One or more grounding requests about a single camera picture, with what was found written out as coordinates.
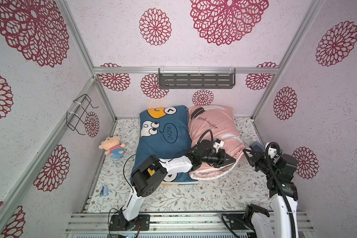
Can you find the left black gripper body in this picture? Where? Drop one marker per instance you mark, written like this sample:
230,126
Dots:
213,158

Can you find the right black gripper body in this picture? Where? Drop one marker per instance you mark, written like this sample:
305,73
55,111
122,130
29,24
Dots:
256,156

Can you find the pink good night pillow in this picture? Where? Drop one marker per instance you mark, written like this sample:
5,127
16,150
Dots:
220,120

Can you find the blue cartoon pillow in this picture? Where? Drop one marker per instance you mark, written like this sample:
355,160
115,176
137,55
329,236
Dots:
164,133

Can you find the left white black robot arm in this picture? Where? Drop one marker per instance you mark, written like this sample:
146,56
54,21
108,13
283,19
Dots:
146,178

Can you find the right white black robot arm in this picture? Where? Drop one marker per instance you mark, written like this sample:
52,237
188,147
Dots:
284,204

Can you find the blue grey small box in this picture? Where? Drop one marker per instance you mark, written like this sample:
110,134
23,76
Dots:
257,146

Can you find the pink plush bear toy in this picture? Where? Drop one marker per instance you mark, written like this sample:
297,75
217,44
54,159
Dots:
113,147

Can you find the small blue clip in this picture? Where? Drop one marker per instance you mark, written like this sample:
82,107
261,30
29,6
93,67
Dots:
104,191

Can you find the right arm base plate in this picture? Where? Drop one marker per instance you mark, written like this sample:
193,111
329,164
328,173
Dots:
234,221

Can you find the grey slotted wall shelf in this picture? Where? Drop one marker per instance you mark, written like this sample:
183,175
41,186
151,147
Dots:
184,80

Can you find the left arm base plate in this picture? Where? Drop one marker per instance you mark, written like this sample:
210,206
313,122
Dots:
119,223

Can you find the black wire wall rack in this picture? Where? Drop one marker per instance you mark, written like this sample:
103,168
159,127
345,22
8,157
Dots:
83,120

